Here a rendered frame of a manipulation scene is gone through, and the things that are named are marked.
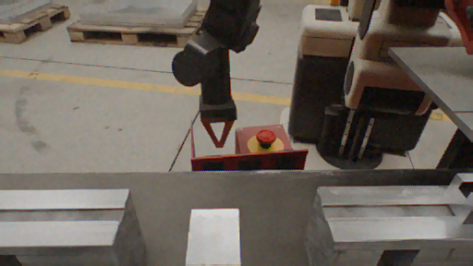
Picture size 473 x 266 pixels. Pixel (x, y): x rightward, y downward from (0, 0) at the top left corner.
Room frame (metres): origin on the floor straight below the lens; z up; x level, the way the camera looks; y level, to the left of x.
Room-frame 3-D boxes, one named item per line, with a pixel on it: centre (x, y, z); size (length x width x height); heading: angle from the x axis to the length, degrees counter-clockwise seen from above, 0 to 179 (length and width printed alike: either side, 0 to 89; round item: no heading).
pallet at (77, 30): (3.27, 0.89, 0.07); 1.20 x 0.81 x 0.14; 82
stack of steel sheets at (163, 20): (3.28, 0.89, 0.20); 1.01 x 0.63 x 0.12; 82
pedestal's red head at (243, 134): (0.48, -0.02, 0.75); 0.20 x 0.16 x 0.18; 97
